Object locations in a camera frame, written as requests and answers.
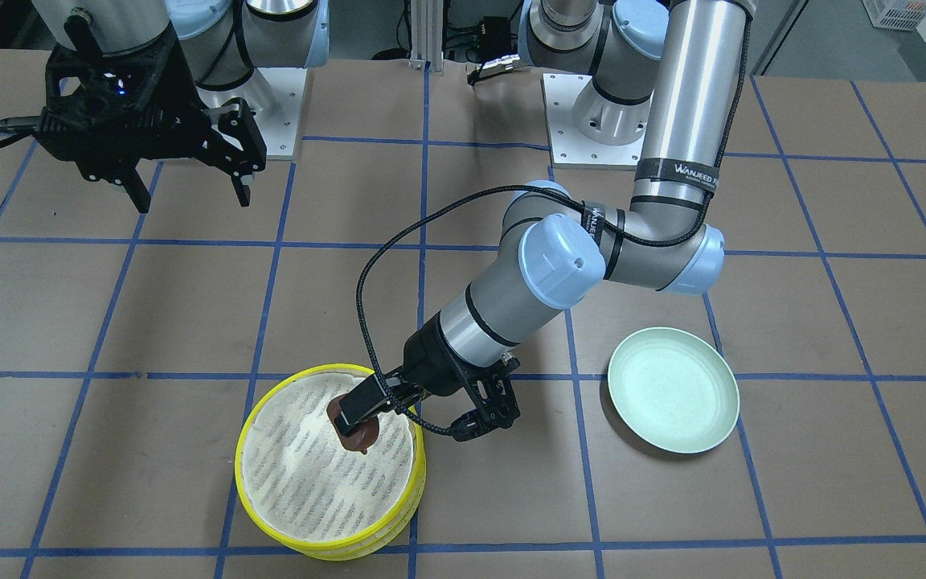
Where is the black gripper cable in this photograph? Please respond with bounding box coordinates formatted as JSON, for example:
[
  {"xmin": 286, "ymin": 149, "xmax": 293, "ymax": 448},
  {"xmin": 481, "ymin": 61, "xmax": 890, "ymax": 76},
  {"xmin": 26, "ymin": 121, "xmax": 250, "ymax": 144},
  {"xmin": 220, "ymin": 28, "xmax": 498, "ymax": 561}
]
[{"xmin": 355, "ymin": 32, "xmax": 753, "ymax": 440}]

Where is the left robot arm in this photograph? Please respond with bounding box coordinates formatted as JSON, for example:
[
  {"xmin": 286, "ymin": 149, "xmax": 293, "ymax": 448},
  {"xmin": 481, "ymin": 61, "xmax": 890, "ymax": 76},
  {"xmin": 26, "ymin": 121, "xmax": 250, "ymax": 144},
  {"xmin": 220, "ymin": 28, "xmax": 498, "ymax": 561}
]
[{"xmin": 326, "ymin": 1, "xmax": 756, "ymax": 452}]

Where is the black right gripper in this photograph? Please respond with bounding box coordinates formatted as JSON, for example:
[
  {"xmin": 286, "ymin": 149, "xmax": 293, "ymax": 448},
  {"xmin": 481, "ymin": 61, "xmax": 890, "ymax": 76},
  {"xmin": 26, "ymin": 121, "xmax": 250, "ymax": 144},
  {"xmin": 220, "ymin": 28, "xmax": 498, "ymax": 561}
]
[{"xmin": 35, "ymin": 32, "xmax": 267, "ymax": 214}]

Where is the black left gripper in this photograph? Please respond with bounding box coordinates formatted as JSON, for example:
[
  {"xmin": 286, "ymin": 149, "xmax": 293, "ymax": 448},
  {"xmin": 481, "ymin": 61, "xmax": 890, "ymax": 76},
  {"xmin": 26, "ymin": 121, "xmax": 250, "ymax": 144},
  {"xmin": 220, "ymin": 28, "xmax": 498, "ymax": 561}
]
[{"xmin": 341, "ymin": 316, "xmax": 521, "ymax": 442}]

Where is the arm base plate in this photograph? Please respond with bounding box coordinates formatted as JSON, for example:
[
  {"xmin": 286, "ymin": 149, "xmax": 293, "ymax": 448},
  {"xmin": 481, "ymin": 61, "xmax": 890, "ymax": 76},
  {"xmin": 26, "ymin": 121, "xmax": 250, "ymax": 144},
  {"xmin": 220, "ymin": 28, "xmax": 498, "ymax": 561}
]
[
  {"xmin": 543, "ymin": 72, "xmax": 653, "ymax": 171},
  {"xmin": 198, "ymin": 68, "xmax": 311, "ymax": 161}
]

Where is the yellow bamboo steamer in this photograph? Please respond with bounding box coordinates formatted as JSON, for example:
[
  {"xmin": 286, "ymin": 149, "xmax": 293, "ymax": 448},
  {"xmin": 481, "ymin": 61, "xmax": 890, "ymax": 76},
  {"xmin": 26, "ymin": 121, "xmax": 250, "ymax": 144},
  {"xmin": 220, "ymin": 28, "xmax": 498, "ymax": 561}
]
[
  {"xmin": 234, "ymin": 444, "xmax": 427, "ymax": 561},
  {"xmin": 236, "ymin": 363, "xmax": 425, "ymax": 542}
]

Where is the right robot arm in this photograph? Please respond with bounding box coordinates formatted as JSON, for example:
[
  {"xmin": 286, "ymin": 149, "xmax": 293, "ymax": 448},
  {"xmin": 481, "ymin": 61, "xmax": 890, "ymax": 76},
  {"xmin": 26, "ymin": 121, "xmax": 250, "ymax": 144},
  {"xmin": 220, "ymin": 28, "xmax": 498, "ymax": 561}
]
[{"xmin": 33, "ymin": 1, "xmax": 330, "ymax": 213}]

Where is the pale green plate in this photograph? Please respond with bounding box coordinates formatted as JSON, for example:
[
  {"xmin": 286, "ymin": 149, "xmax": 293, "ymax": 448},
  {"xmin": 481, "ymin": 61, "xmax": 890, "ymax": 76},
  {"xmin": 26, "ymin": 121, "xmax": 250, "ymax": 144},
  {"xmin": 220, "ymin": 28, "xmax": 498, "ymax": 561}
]
[{"xmin": 607, "ymin": 326, "xmax": 741, "ymax": 454}]

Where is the brown bun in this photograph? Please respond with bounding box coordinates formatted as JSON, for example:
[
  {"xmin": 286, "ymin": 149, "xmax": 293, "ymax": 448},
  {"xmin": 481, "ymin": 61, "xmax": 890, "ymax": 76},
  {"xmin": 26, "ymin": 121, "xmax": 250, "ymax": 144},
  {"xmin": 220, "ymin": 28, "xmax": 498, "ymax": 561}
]
[{"xmin": 326, "ymin": 395, "xmax": 381, "ymax": 455}]

